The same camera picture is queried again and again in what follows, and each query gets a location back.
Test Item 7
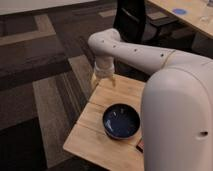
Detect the dark blue bowl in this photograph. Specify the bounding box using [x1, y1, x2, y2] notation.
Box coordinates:
[102, 103, 140, 140]

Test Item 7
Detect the black office chair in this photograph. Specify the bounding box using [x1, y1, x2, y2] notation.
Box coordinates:
[112, 0, 181, 54]

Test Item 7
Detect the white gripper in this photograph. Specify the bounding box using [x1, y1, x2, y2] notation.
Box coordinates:
[91, 57, 116, 89]

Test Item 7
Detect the blue round coaster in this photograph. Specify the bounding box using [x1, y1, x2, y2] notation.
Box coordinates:
[172, 8, 187, 15]

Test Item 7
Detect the clear drinking glass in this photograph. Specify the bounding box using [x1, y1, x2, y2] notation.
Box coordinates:
[200, 15, 210, 23]

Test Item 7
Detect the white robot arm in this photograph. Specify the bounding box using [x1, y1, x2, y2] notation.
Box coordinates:
[88, 28, 213, 171]

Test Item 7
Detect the small red black object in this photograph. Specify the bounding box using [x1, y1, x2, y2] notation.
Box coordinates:
[136, 139, 144, 153]

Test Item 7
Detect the wooden background desk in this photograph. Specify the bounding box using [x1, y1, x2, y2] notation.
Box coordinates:
[148, 0, 213, 47]

